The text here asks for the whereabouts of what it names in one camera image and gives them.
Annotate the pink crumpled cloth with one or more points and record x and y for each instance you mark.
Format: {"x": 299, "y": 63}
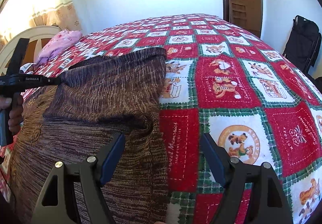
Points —
{"x": 57, "y": 44}

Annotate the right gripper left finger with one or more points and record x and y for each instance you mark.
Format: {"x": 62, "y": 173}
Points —
{"x": 57, "y": 200}

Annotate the person's left hand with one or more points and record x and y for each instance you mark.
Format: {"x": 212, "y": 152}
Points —
{"x": 15, "y": 115}

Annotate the orange patterned curtain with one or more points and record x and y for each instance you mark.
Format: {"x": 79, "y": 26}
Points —
{"x": 20, "y": 15}

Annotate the cream wooden headboard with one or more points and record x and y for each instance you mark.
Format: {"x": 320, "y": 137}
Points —
{"x": 38, "y": 37}

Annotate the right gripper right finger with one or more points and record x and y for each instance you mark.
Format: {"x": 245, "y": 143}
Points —
{"x": 268, "y": 202}

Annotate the black folding chair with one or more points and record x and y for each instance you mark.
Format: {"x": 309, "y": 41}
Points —
{"x": 303, "y": 45}

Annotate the brown knitted sweater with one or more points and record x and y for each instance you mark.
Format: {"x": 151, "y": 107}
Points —
{"x": 97, "y": 98}

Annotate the red patchwork bear bedspread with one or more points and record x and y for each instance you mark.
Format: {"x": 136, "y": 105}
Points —
{"x": 222, "y": 80}

